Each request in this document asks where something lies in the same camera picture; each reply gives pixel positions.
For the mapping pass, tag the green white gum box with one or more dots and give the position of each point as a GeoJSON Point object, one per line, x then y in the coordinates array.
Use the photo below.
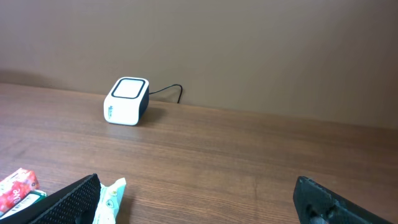
{"type": "Point", "coordinates": [31, 198]}

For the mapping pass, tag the light blue wet wipes pack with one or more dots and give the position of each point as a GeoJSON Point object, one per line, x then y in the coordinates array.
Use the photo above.
{"type": "Point", "coordinates": [109, 202]}

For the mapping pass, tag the white barcode scanner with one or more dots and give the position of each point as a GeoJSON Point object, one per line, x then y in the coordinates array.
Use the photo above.
{"type": "Point", "coordinates": [127, 101]}

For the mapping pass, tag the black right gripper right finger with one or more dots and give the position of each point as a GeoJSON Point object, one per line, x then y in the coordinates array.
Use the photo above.
{"type": "Point", "coordinates": [315, 203]}

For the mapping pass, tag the orange red small box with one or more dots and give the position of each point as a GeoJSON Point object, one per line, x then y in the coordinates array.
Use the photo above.
{"type": "Point", "coordinates": [16, 186]}

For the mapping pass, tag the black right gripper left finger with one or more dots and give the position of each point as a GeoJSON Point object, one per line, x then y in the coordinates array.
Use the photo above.
{"type": "Point", "coordinates": [74, 204]}

